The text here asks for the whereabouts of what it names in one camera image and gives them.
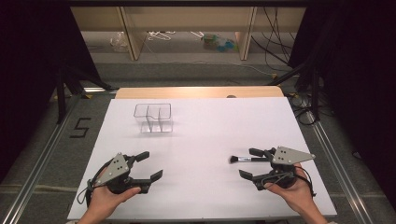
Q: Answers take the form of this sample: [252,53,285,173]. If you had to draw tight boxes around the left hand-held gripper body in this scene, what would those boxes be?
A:
[92,151,152,196]

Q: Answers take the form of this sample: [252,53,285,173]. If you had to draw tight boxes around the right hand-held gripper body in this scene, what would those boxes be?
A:
[253,145,317,191]

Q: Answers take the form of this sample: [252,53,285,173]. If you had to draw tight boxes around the black makeup brush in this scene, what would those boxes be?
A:
[229,155,273,164]

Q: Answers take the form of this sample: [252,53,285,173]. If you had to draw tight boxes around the clear plastic organizer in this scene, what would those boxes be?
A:
[133,103,174,134]

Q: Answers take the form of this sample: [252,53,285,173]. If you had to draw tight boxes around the person's left hand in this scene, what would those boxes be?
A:
[88,167,142,219]

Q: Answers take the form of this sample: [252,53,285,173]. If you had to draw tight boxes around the person's right hand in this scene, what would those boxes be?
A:
[263,162,316,217]

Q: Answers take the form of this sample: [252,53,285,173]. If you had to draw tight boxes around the white table board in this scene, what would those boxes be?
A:
[66,96,338,221]

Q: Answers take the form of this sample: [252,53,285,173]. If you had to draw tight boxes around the black tape floor mark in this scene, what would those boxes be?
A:
[69,117,92,139]

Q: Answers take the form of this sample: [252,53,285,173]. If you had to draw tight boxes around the black metal stand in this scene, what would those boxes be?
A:
[55,62,114,126]
[266,57,323,123]

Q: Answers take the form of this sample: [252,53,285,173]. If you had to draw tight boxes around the wooden table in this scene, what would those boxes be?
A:
[114,86,285,100]

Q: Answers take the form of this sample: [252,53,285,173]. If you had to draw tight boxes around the dark curtain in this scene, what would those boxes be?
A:
[288,0,396,213]
[0,0,102,185]

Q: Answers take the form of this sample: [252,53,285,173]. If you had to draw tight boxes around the colourful plastic bag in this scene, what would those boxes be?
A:
[200,32,240,53]

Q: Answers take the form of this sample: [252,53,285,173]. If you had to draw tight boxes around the clear plastic bag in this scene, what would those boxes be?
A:
[108,31,129,53]

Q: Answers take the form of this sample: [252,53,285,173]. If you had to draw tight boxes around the beige shelf unit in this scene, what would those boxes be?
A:
[70,7,307,62]

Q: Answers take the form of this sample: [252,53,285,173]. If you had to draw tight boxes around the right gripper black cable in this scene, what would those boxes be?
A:
[261,165,318,198]

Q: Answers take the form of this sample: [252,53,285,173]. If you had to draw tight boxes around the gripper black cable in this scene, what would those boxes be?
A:
[76,167,108,207]
[261,165,318,198]

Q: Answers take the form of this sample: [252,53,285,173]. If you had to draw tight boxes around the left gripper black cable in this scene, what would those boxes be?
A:
[76,167,108,207]

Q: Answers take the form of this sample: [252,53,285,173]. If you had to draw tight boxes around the coiled black floor cables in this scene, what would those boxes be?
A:
[287,92,320,127]

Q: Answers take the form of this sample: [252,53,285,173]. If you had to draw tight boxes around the aluminium floor rail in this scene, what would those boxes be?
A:
[0,92,82,224]
[305,110,376,224]

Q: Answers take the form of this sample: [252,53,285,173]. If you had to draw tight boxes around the hanging black cables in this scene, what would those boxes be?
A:
[250,7,297,69]

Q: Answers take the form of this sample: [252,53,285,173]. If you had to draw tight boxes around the white cord bundle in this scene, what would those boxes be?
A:
[146,30,176,42]

